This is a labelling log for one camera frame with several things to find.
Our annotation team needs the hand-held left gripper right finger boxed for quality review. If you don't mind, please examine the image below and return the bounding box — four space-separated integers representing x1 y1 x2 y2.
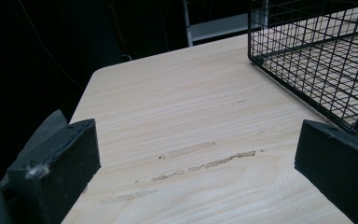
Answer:
294 119 358 224

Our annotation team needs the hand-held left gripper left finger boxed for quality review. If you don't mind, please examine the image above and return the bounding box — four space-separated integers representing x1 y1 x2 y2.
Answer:
0 108 102 224

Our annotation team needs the black wire basket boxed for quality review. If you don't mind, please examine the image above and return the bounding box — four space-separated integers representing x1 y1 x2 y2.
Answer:
247 0 358 138

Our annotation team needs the grey metal stand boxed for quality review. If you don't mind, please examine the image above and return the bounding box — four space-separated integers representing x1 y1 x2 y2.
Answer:
182 0 269 48

